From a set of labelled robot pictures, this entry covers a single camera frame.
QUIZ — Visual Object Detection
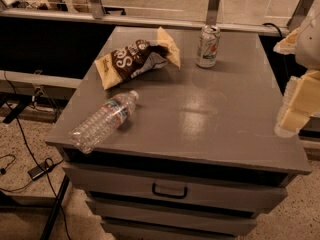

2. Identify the black floor cable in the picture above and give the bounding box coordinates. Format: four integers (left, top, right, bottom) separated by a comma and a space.
0, 71, 73, 240

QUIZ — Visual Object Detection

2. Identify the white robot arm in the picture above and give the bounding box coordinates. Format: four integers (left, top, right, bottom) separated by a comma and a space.
273, 9, 320, 138

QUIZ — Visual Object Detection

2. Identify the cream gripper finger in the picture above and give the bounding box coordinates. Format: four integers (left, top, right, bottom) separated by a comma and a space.
274, 69, 320, 138
273, 28, 299, 55

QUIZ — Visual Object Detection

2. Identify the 7up soda can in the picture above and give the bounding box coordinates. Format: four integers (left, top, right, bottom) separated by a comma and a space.
196, 25, 221, 68

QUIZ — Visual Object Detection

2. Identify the metal window frame rail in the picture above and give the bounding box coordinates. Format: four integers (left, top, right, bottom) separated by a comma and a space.
1, 0, 319, 35

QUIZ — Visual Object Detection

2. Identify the grey drawer cabinet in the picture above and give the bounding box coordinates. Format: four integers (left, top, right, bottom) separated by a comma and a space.
47, 30, 311, 240

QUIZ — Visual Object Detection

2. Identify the black drawer handle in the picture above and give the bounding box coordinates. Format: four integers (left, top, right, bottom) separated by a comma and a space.
151, 183, 188, 199

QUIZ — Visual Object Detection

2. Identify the brown yellow chip bag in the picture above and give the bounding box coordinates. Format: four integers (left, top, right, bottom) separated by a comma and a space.
95, 27, 181, 90

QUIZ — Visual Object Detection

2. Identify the clear plastic water bottle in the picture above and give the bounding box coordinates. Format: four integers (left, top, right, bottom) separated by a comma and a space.
69, 91, 139, 154

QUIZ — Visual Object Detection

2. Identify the black stand leg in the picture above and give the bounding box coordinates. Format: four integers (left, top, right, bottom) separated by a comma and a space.
40, 176, 69, 240

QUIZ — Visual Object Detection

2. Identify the black power adapter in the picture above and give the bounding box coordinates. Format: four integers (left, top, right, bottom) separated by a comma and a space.
28, 162, 50, 181

